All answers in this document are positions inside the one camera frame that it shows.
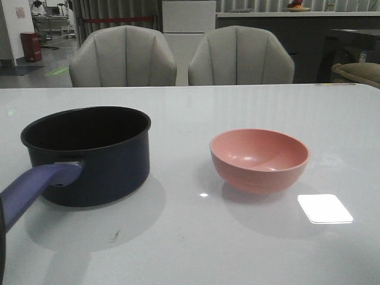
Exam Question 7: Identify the dark blue saucepan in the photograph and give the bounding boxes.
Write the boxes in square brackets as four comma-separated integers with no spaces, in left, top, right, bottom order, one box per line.
[1,106,151,231]

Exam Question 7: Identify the left beige upholstered chair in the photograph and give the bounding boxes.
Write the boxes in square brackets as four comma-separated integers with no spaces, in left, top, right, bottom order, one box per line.
[69,26,177,87]

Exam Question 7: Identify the red trash bin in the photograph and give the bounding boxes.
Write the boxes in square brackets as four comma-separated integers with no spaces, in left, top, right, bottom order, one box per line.
[20,32,42,62]

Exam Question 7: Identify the beige cushion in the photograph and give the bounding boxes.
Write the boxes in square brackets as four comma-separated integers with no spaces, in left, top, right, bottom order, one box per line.
[331,62,379,88]

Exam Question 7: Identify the fruit plate on counter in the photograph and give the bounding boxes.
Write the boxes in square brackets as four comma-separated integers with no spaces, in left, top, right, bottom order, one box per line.
[286,0,310,12]

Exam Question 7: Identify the red barrier belt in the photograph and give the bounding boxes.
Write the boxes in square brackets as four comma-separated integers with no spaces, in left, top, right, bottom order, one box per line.
[82,15,155,24]

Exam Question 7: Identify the right beige upholstered chair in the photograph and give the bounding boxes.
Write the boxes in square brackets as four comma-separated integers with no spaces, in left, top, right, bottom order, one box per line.
[188,26,295,86]

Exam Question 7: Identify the pink bowl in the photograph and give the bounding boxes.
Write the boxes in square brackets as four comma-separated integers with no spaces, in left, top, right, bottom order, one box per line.
[210,128,310,195]

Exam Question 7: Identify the grey kitchen counter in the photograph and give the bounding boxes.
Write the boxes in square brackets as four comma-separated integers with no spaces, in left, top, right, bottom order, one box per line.
[216,11,379,83]

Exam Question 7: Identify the beige upholstered chair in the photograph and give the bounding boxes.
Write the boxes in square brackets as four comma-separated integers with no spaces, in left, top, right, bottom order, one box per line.
[188,26,295,86]
[69,26,177,87]

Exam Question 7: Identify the dark side table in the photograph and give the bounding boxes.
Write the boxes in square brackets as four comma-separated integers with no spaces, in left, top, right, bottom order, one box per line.
[316,29,379,83]

